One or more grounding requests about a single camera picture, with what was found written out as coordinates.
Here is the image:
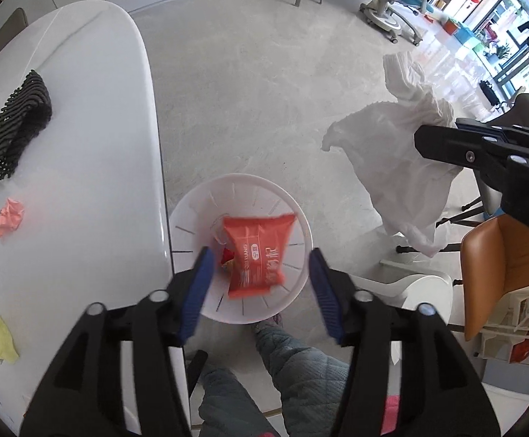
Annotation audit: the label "black foam net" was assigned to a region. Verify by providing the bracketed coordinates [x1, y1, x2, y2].
[0, 70, 53, 180]

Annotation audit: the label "white plastic bag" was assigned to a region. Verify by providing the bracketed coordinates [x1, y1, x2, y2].
[321, 51, 463, 258]

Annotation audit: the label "grey quilted pants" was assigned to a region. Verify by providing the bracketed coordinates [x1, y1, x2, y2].
[198, 312, 353, 437]

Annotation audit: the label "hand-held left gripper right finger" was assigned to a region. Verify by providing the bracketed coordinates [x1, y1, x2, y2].
[309, 248, 502, 437]

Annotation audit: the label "orange leather chair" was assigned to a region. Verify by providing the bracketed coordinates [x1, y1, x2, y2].
[460, 213, 529, 342]

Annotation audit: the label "white slotted waste bin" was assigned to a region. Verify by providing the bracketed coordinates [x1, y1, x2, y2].
[168, 173, 314, 326]

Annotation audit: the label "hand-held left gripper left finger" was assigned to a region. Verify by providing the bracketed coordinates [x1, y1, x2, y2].
[19, 247, 216, 437]

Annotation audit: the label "yellow paper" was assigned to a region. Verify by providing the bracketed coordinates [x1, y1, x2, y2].
[0, 315, 21, 366]

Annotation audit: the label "orange crumpled paper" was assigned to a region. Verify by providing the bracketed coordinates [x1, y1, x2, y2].
[0, 198, 25, 239]

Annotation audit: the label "grey blue study chair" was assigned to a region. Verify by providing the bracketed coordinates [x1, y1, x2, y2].
[359, 0, 438, 46]

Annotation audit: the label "glass sliding door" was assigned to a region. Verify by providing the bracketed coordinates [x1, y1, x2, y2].
[469, 0, 529, 101]

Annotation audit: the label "white storage rack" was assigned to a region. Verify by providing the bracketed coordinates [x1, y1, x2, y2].
[476, 284, 529, 365]

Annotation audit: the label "pink knit sweater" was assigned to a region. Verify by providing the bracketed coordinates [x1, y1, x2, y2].
[380, 394, 404, 435]

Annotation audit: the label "white plastic chair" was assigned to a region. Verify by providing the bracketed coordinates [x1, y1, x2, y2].
[351, 259, 454, 365]

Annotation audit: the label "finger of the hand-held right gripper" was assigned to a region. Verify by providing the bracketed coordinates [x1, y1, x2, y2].
[414, 124, 510, 179]
[454, 117, 529, 161]

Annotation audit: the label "orange snack packet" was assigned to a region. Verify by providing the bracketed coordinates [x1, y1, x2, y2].
[221, 213, 298, 300]

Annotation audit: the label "teal storage box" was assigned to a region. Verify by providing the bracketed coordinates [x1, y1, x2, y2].
[458, 25, 479, 48]

